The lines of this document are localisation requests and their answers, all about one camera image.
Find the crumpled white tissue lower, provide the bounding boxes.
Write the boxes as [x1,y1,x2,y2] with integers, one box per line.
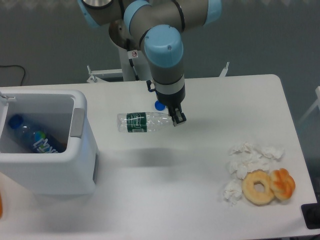
[223,179,243,206]

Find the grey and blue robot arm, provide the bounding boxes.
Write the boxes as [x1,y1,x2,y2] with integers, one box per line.
[78,0,222,126]

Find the crumpled white tissue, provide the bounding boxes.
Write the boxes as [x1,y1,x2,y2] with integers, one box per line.
[223,179,243,206]
[227,141,285,180]

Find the white trash bin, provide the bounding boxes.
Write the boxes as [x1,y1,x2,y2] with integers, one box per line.
[0,88,99,195]

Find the orange object at left edge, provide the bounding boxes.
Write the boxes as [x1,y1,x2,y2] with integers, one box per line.
[0,194,3,219]

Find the clear green-label plastic bottle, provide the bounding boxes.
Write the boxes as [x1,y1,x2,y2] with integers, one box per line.
[116,112,173,133]

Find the blue bottle cap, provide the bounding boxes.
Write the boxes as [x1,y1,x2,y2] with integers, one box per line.
[154,100,166,111]

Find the black device at edge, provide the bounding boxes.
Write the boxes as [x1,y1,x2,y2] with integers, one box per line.
[301,203,320,230]

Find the blue-label bottle in bin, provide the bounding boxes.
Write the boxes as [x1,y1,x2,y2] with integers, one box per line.
[8,114,66,154]

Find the black cable on floor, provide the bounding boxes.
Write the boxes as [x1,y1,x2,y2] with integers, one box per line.
[0,64,26,87]

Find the ring donut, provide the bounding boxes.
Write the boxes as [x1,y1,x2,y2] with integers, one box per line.
[241,170,275,206]

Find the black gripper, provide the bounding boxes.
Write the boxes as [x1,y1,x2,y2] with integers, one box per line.
[156,86,187,127]

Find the white frame at right edge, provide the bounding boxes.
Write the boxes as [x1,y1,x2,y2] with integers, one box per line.
[298,86,320,126]

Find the orange glazed twisted bun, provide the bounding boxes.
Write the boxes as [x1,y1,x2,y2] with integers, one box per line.
[270,168,296,201]

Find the crumpled white tissue upper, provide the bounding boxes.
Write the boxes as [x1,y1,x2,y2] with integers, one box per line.
[227,141,285,180]

